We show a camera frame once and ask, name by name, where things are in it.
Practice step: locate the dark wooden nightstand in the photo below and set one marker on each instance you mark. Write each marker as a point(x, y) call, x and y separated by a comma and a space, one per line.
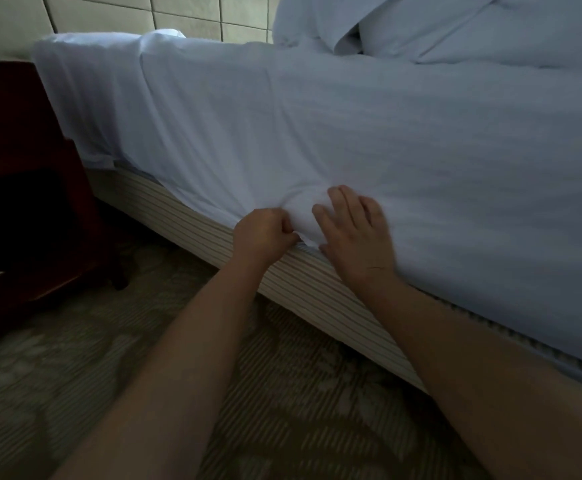
point(26, 185)

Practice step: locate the white duvet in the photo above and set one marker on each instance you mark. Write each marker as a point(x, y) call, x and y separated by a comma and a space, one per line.
point(451, 25)

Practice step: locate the person's left forearm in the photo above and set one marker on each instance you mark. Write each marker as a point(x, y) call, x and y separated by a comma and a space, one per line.
point(161, 385)

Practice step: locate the beige padded headboard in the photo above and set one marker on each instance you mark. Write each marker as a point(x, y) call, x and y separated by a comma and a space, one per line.
point(121, 13)

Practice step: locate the person's right hand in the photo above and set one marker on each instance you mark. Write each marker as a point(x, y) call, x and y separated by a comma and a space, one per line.
point(361, 240)

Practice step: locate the white bed sheet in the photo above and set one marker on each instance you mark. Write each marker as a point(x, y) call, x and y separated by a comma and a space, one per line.
point(421, 145)

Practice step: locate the person's left hand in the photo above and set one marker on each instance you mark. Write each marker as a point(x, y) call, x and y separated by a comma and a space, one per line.
point(263, 237)

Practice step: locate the person's right forearm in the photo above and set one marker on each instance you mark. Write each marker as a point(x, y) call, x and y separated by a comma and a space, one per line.
point(491, 385)

